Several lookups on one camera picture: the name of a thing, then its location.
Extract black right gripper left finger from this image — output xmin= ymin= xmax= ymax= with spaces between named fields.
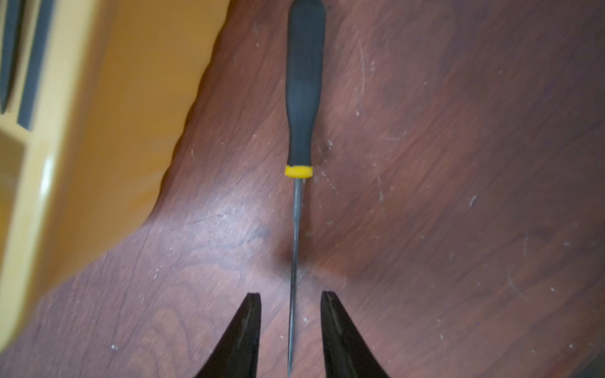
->
xmin=195 ymin=293 xmax=262 ymax=378

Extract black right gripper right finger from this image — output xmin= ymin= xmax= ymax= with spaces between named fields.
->
xmin=321 ymin=291 xmax=389 ymax=378

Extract yellow plastic tray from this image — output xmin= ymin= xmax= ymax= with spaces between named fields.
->
xmin=1 ymin=1 xmax=228 ymax=347

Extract black yellow file tool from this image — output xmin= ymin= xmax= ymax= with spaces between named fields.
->
xmin=285 ymin=0 xmax=326 ymax=377

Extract black yellow file two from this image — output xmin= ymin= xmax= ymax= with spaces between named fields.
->
xmin=17 ymin=0 xmax=55 ymax=130

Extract black yellow file one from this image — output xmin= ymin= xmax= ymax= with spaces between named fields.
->
xmin=1 ymin=0 xmax=25 ymax=113

